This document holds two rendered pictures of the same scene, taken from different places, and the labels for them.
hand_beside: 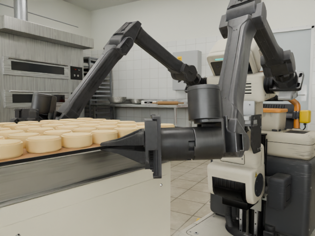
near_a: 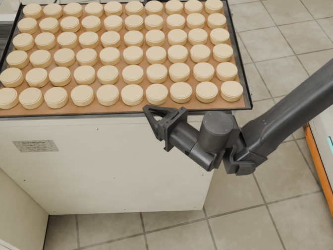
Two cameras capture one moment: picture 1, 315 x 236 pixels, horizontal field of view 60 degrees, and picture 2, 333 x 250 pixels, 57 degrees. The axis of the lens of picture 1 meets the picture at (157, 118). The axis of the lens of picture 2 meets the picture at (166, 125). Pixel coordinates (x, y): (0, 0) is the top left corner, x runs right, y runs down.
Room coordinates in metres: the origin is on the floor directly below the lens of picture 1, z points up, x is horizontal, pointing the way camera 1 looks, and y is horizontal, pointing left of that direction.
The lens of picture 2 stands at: (0.20, -0.24, 1.47)
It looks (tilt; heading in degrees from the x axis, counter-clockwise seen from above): 57 degrees down; 46
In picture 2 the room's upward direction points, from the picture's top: straight up
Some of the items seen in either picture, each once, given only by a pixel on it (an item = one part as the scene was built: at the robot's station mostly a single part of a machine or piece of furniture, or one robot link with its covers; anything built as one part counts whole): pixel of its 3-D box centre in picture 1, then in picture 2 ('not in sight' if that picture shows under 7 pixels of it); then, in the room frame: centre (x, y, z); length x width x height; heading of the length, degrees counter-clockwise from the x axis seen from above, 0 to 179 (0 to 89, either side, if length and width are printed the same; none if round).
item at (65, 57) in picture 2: not in sight; (65, 57); (0.41, 0.34, 0.91); 0.05 x 0.05 x 0.02
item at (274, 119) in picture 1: (262, 118); not in sight; (1.51, -0.58, 0.87); 0.23 x 0.15 x 0.11; 49
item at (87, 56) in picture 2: not in sight; (87, 57); (0.45, 0.30, 0.91); 0.05 x 0.05 x 0.02
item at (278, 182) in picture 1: (251, 189); not in sight; (1.26, -0.45, 0.55); 0.28 x 0.27 x 0.25; 49
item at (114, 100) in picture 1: (116, 100); not in sight; (5.50, 0.81, 0.95); 0.39 x 0.39 x 0.14
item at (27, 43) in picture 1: (32, 97); not in sight; (4.38, 2.00, 1.01); 1.56 x 1.20 x 2.01; 150
